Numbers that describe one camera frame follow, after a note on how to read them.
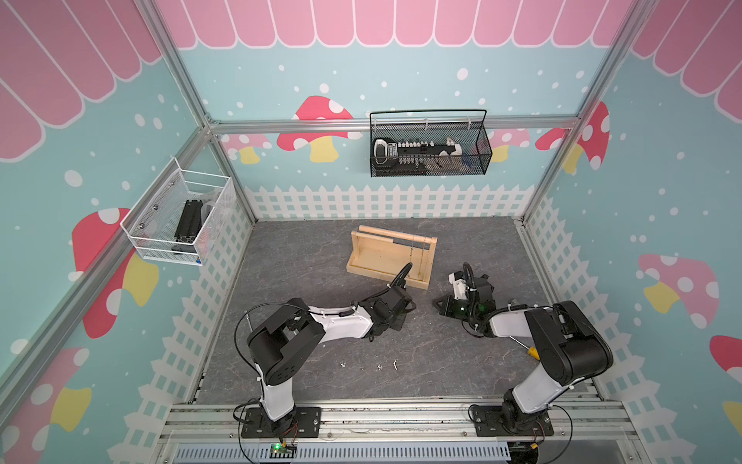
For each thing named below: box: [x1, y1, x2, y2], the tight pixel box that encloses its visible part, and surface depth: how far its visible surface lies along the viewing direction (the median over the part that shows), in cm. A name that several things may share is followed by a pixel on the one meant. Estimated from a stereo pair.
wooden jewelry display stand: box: [345, 225, 438, 290], surface depth 105 cm
